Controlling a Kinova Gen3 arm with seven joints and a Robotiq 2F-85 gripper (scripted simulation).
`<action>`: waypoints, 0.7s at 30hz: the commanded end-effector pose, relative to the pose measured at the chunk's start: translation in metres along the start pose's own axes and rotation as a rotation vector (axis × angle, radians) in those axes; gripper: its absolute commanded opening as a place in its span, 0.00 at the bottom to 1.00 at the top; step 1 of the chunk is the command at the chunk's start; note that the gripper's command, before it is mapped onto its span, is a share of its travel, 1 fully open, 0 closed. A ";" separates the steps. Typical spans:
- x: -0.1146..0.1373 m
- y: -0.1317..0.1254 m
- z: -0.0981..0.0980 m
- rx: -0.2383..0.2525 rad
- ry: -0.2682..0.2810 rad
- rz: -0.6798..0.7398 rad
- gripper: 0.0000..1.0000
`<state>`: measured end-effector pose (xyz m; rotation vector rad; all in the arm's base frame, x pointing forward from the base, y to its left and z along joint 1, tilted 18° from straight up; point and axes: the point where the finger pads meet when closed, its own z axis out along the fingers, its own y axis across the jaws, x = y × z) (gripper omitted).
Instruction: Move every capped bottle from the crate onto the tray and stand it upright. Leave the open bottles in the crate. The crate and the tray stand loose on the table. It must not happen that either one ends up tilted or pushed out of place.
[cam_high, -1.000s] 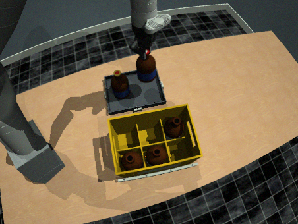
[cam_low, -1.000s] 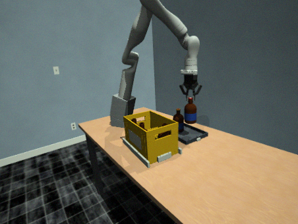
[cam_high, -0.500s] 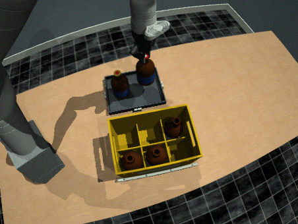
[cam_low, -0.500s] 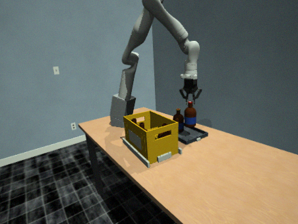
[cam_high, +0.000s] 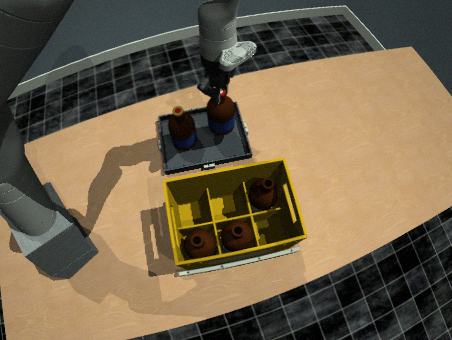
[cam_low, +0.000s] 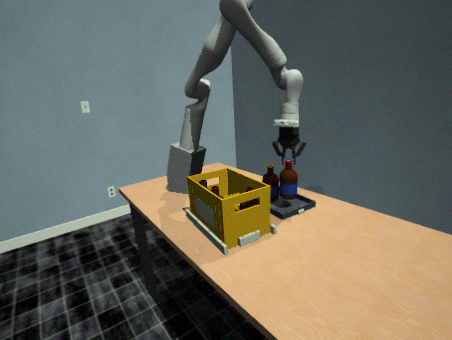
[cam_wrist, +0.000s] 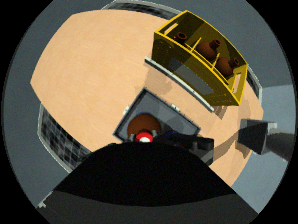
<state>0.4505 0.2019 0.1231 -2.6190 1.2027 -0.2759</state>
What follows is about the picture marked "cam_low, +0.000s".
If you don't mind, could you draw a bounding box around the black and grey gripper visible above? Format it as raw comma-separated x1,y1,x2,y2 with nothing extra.
272,127,306,167

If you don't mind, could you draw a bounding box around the yellow divided crate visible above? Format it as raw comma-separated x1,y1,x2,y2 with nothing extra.
187,168,271,250

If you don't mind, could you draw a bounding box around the brown bottle with blue band and red cap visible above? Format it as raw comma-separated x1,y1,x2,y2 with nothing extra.
279,160,298,200

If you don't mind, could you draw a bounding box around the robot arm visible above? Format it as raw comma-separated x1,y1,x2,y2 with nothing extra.
180,0,303,150

